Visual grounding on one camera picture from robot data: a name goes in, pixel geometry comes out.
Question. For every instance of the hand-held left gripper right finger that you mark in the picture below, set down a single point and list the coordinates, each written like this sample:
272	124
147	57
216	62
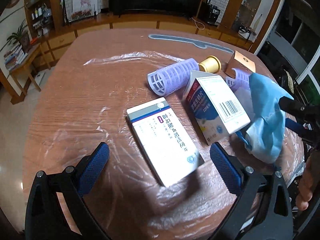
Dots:
225	170

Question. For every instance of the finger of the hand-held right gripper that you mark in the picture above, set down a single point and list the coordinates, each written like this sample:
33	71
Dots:
294	128
290	104

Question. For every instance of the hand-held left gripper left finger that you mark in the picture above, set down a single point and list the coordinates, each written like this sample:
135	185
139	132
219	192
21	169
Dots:
96	167

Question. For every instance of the blue face mask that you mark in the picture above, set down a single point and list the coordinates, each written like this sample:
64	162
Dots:
265	97

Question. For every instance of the purple hair roller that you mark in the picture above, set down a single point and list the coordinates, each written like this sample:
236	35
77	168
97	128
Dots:
172	73
238	78

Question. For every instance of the small brown cardboard box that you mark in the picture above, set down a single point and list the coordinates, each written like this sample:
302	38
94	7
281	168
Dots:
241	62

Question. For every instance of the white medicine box purple stripe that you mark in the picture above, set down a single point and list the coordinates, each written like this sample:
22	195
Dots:
162	140

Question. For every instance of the white and blue medicine box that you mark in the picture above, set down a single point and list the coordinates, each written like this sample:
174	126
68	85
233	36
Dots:
220	100

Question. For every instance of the yellow plastic cup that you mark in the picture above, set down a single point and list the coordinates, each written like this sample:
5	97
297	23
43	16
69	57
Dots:
210	65

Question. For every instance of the person's right hand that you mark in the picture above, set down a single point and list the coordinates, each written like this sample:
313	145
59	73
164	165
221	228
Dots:
306	185

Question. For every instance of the woven straw fan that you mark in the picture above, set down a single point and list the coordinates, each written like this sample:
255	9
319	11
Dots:
290	80

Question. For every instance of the sliding glass door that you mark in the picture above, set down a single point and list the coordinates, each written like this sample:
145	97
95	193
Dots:
292	30

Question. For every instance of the white paper sheet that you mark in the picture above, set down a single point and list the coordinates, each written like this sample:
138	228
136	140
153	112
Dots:
40	77

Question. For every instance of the wooden glass display cabinet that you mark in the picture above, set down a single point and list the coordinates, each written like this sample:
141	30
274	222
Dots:
247	2

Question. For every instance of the black coffee machine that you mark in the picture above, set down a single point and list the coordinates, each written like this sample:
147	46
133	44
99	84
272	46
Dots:
210	11

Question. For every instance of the wooden side table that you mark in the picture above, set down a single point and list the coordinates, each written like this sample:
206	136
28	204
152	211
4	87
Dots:
26	63

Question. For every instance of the grey table strip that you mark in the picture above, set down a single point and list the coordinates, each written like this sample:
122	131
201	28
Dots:
180	39

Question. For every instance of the stack of books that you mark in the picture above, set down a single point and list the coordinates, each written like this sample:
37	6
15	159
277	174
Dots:
15	57

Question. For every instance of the long wooden cabinet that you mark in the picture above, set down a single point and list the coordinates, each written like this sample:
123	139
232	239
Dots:
125	25

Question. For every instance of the potted plant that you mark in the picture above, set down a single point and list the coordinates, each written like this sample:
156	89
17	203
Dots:
23	38

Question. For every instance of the wooden shelf with bottles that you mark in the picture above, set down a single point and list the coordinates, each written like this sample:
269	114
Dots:
40	15

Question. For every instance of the giraffe painting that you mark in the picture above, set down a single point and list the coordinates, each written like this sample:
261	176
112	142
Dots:
85	2

